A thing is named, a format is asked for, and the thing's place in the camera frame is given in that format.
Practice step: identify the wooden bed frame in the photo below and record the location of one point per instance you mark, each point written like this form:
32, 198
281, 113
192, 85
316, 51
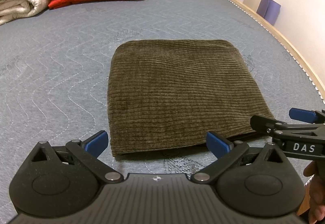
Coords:
292, 43

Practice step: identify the person's right hand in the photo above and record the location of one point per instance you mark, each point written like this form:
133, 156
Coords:
316, 193

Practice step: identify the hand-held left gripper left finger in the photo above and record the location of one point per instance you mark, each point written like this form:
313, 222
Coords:
97, 141

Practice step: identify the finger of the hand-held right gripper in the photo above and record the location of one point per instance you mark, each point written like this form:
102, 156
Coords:
302, 114
264, 123

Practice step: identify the grey quilted mattress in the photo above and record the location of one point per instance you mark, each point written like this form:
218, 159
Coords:
63, 61

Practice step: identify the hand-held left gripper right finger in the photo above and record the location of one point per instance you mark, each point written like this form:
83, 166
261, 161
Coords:
218, 144

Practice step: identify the purple yoga mat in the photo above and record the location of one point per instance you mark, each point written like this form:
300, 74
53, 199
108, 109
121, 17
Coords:
270, 10

